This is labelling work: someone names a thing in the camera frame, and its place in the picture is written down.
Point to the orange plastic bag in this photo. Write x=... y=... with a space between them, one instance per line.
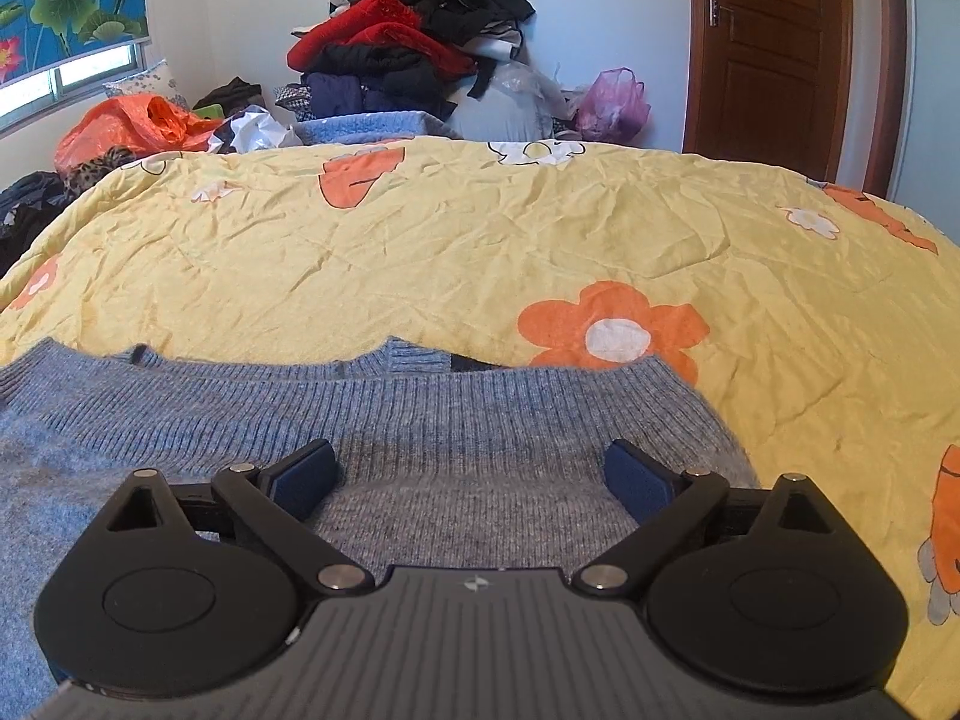
x=127 y=127

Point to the clear plastic bag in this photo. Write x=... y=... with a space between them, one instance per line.
x=517 y=101

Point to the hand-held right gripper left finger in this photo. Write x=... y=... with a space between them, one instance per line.
x=304 y=481

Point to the light blue fleece blanket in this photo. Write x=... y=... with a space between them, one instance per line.
x=367 y=127

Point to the floral pillow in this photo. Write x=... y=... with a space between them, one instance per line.
x=150 y=82

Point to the window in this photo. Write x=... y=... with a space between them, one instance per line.
x=67 y=86

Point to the pink plastic bag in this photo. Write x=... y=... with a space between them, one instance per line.
x=615 y=105

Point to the black padded garment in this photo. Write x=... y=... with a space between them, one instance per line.
x=397 y=75

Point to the wooden door frame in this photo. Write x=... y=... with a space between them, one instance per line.
x=877 y=52

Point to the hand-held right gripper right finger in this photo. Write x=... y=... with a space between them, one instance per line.
x=637 y=481

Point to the lotus print window blind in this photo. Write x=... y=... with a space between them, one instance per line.
x=67 y=0

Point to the grey knit sweater navy sleeves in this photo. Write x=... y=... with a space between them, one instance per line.
x=225 y=435

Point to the navy garment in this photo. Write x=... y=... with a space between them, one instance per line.
x=334 y=94

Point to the yellow floral blanket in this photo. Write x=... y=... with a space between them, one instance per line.
x=465 y=240

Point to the red garment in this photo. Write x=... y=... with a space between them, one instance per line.
x=360 y=26

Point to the dark olive cloth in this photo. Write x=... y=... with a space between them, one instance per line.
x=232 y=94

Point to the leopard print cloth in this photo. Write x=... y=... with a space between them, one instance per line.
x=97 y=165

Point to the white plastic bag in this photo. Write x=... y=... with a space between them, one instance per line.
x=255 y=131

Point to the brown wooden door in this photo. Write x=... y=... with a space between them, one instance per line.
x=772 y=52

